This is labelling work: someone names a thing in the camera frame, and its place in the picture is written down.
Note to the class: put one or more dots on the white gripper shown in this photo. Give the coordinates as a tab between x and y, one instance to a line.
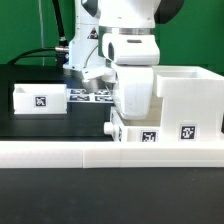
127	71

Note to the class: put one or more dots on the white drawer cabinet frame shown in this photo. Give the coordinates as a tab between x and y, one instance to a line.
192	104

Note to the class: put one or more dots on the white front drawer box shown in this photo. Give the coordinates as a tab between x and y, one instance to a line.
121	130

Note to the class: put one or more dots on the white drawer box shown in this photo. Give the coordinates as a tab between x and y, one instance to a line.
121	130
40	99

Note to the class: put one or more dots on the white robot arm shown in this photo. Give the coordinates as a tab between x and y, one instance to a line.
94	18

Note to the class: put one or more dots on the fiducial marker sheet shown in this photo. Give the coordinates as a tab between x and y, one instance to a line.
82	96

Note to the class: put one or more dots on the white L-shaped border fence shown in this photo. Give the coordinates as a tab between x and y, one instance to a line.
54	154

